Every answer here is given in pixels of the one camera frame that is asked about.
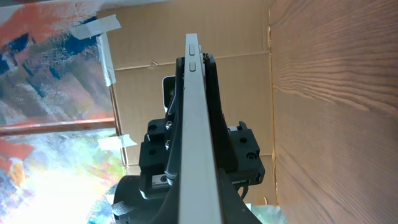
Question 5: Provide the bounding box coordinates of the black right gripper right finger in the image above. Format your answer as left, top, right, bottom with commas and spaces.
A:
218, 169, 261, 224

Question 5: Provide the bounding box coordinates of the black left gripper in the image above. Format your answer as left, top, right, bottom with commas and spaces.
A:
139, 53, 265, 199

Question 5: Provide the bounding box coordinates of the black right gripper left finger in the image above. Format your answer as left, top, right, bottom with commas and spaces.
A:
150, 180, 180, 224

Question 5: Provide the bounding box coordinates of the Samsung Galaxy smartphone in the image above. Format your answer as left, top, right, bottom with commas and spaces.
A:
178, 34, 223, 224

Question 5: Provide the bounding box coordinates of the cardboard panel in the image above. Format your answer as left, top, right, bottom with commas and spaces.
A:
98, 0, 277, 205

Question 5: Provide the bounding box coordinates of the colourful painted backdrop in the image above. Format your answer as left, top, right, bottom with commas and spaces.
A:
1, 1, 137, 223

